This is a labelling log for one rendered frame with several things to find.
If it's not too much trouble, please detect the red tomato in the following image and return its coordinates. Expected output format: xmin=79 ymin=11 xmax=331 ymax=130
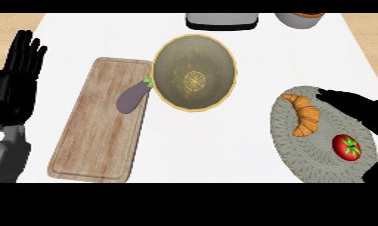
xmin=331 ymin=133 xmax=364 ymax=162

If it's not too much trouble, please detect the wooden cutting board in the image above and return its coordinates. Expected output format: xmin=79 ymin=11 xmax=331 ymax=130
xmin=48 ymin=56 xmax=156 ymax=184

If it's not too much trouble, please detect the purple eggplant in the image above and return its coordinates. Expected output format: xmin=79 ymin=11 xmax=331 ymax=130
xmin=116 ymin=77 xmax=156 ymax=115

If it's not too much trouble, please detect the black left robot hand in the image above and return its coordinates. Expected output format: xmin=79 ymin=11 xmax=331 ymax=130
xmin=0 ymin=29 xmax=49 ymax=127

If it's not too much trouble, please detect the olive bowl with yellow rim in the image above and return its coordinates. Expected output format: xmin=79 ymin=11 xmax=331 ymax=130
xmin=151 ymin=33 xmax=240 ymax=113

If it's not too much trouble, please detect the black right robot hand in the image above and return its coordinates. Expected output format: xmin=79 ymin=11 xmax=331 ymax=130
xmin=315 ymin=88 xmax=378 ymax=183

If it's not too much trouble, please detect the golden croissant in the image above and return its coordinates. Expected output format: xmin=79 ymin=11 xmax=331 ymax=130
xmin=281 ymin=93 xmax=323 ymax=138

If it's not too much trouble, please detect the grey woven round placemat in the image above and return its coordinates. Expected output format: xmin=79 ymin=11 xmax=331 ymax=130
xmin=269 ymin=85 xmax=378 ymax=184

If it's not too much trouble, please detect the grey pot with orange rim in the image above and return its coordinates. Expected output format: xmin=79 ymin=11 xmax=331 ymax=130
xmin=274 ymin=13 xmax=327 ymax=30

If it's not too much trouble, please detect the grey and black appliance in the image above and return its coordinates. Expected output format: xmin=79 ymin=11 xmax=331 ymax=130
xmin=185 ymin=13 xmax=261 ymax=32

